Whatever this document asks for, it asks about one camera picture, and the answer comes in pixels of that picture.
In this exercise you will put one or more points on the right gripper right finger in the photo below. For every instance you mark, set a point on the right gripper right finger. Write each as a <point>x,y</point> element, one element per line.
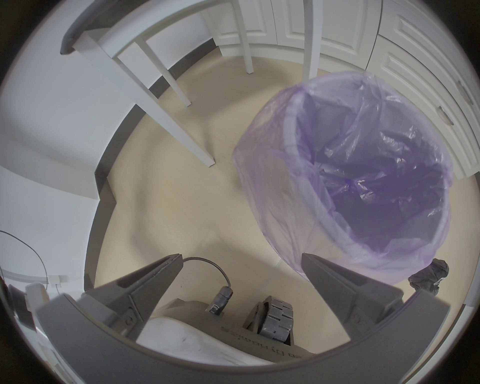
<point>345,296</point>

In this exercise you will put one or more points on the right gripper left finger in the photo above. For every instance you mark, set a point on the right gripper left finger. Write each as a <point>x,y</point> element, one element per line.
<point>138,292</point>

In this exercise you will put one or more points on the black plastic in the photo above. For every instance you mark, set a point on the black plastic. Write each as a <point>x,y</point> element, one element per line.
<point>429,275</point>

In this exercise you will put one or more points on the purple plastic bag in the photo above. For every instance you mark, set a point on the purple plastic bag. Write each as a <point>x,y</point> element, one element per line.
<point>375,168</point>

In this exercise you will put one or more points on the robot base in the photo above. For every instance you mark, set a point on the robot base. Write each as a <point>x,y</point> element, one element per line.
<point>176,335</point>

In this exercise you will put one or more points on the white trash bin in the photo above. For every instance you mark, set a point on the white trash bin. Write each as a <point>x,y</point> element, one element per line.
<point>290,138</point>

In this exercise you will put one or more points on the grey and white chair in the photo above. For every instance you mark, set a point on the grey and white chair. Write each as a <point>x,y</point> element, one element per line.
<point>123,41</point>

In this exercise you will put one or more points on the white wardrobe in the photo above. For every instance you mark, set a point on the white wardrobe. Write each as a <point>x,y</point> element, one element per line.
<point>337,26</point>

